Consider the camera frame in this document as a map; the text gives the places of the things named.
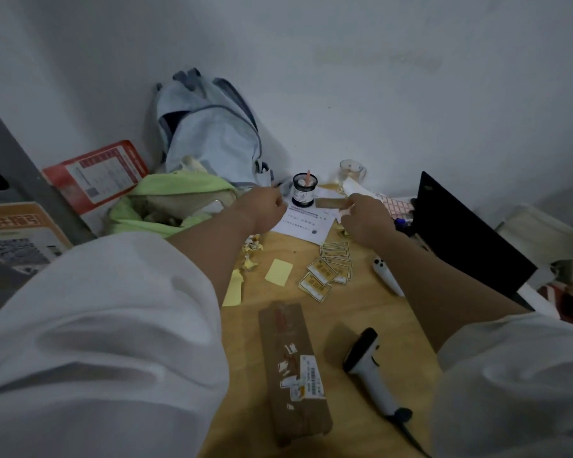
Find person's left hand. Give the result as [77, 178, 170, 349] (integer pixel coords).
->
[233, 186, 288, 234]

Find person's right hand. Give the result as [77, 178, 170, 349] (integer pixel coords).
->
[339, 193, 398, 248]

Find person's left forearm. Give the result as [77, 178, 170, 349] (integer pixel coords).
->
[166, 198, 261, 309]

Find person's right forearm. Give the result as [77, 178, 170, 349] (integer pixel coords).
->
[363, 228, 531, 353]

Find white paper strip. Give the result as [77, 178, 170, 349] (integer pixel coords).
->
[341, 178, 388, 202]

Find white printed paper sheet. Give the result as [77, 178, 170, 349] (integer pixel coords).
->
[269, 185, 345, 246]

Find clear glass mug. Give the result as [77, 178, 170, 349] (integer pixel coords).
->
[337, 159, 368, 187]

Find red and white patterned paper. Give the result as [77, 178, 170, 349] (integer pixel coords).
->
[378, 195, 415, 221]

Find pile of yellow-white labels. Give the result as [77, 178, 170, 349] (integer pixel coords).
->
[298, 241, 354, 304]

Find yellow paper slip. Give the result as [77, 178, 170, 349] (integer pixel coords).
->
[265, 258, 294, 286]
[222, 269, 244, 308]

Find white pen-shaped tool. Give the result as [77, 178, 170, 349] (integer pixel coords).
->
[372, 258, 406, 298]

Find light blue backpack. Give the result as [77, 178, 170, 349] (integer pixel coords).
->
[152, 67, 275, 187]

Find light green cloth bag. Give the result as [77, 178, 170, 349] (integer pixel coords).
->
[107, 170, 243, 240]

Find black laptop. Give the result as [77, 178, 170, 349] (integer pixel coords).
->
[410, 171, 539, 311]

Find white and black barcode scanner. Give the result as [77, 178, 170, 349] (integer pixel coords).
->
[342, 327, 414, 423]

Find brown cardboard parcel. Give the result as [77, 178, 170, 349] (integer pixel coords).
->
[258, 301, 334, 448]

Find red and white cardboard box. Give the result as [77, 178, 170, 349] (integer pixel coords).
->
[41, 140, 150, 230]

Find white plastic chair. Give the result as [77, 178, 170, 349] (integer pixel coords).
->
[494, 203, 573, 283]

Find white left shirt sleeve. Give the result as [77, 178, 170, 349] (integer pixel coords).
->
[0, 232, 231, 458]

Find white shirt sleeve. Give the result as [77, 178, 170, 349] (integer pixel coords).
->
[431, 313, 573, 458]
[0, 232, 231, 458]

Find white right shirt sleeve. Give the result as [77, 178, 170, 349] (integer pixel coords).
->
[431, 313, 573, 458]

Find orange printed cardboard box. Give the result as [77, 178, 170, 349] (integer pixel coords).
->
[0, 202, 73, 278]

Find black scanner cable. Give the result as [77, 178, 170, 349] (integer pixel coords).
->
[397, 415, 433, 458]

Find grey metal post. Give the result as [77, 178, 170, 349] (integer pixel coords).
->
[0, 92, 97, 245]

